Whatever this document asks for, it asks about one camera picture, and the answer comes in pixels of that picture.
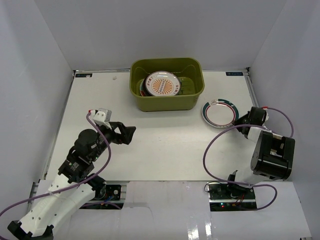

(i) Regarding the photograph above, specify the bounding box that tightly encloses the white plate green rim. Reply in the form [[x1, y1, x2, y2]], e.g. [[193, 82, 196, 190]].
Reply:
[[201, 98, 239, 129]]

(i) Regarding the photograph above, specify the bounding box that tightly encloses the teal scalloped plate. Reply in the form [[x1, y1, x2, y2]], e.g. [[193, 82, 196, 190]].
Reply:
[[139, 80, 147, 97]]

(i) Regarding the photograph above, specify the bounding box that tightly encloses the white orange sunburst plate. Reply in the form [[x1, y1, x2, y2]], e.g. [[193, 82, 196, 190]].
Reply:
[[144, 71, 179, 97]]

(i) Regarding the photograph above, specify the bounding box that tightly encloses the small blue patterned plate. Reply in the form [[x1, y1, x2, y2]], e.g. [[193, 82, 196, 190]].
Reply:
[[175, 77, 182, 95]]

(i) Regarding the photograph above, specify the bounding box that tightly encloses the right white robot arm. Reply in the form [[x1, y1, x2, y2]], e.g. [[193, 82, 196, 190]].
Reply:
[[225, 106, 295, 200]]

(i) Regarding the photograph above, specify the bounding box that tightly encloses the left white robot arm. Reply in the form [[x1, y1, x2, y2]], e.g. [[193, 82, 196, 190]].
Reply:
[[7, 122, 136, 240]]

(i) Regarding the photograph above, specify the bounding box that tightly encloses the olive green plastic bin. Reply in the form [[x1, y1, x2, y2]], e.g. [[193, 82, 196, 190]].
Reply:
[[129, 57, 205, 112]]

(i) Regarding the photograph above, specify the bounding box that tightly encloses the right table corner label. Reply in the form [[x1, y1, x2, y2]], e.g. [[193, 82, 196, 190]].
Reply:
[[225, 71, 244, 77]]

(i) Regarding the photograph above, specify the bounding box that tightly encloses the table corner label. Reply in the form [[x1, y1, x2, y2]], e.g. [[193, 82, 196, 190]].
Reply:
[[74, 73, 93, 78], [225, 71, 244, 77]]

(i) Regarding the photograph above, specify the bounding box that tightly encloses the left table corner label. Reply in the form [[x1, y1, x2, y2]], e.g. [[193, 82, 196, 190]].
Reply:
[[74, 73, 93, 78]]

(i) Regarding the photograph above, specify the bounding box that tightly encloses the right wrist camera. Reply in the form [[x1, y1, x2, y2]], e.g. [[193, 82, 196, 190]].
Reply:
[[262, 106, 269, 122]]

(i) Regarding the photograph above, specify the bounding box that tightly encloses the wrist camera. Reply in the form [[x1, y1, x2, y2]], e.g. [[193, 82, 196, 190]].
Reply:
[[88, 108, 112, 129], [262, 106, 269, 122]]

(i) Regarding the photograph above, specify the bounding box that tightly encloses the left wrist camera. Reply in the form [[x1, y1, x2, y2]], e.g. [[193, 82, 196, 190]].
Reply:
[[88, 108, 112, 129]]

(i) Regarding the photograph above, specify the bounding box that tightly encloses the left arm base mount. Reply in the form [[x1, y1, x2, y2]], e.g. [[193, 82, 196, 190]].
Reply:
[[81, 184, 126, 210]]

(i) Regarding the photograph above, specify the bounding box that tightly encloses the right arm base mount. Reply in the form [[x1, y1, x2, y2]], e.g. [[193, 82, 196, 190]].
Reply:
[[204, 181, 257, 212]]

